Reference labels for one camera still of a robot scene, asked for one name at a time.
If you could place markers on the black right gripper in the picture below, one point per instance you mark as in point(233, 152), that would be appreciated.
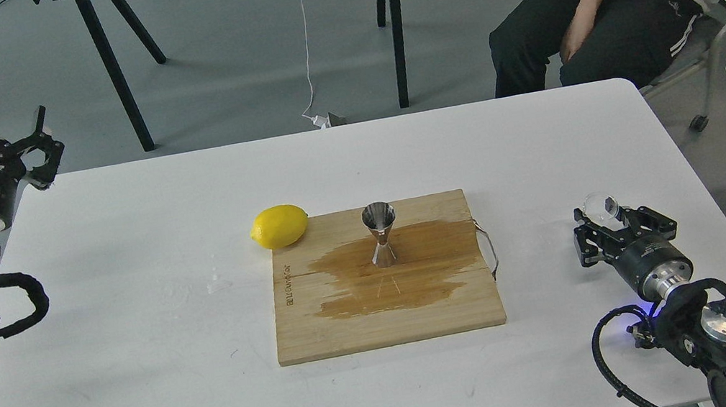
point(645, 258)

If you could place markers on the clear glass measuring cup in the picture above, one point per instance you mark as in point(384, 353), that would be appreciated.
point(602, 209)

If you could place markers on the steel double jigger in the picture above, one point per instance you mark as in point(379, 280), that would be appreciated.
point(379, 218)

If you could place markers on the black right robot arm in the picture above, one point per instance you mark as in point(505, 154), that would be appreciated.
point(687, 318)

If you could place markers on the wooden cutting board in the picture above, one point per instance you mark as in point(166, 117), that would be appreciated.
point(331, 300)

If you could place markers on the yellow lemon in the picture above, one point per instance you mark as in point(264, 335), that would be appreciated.
point(279, 226)

